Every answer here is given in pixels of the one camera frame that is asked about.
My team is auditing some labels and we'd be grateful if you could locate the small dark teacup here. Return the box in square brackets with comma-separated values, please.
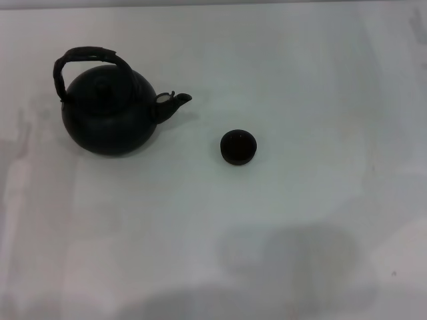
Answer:
[220, 129, 258, 166]

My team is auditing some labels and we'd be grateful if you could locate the black round teapot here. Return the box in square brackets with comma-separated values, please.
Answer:
[52, 46, 193, 157]

